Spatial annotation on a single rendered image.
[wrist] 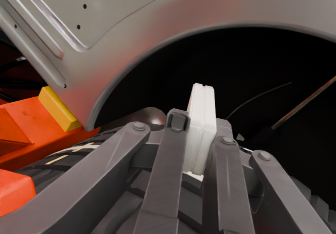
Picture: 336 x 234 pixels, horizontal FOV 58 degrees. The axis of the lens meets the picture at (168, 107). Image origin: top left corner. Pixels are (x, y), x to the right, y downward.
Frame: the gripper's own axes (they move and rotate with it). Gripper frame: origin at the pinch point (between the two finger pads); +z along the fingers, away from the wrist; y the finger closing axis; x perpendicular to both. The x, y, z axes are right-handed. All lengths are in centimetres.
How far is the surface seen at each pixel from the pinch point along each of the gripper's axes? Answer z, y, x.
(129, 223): -0.1, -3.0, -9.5
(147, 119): 185, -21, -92
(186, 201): 4.0, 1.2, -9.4
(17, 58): 96, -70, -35
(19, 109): 53, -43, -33
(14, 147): 41, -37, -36
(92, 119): 52, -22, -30
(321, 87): 56, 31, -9
